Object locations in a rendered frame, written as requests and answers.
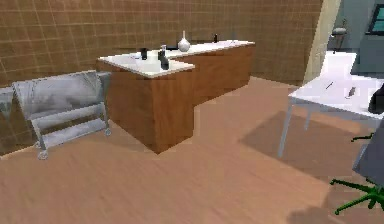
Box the black spray bottle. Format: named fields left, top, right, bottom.
left=157, top=49, right=170, bottom=71

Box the wooden counter with white top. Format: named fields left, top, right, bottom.
left=95, top=39, right=257, bottom=155

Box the white vase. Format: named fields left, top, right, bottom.
left=177, top=30, right=191, bottom=53

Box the grey metal wheeled cart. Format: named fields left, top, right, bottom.
left=11, top=70, right=113, bottom=161

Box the white table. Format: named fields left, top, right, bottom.
left=277, top=51, right=384, bottom=159

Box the black rounded object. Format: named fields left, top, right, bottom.
left=367, top=83, right=384, bottom=115

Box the grey office chair green base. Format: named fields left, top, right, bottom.
left=329, top=119, right=384, bottom=216

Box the dark framed window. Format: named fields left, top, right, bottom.
left=365, top=3, right=384, bottom=36

